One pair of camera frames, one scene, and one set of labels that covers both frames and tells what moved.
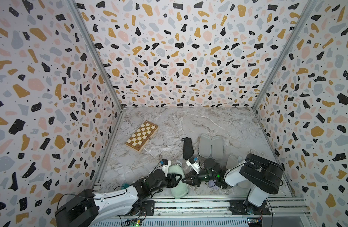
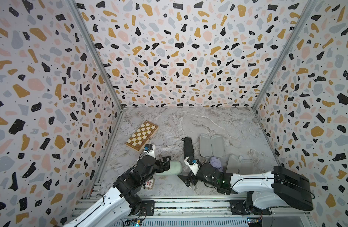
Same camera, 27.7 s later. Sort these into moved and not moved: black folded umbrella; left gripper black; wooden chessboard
Moved: left gripper black
Not moved: black folded umbrella; wooden chessboard
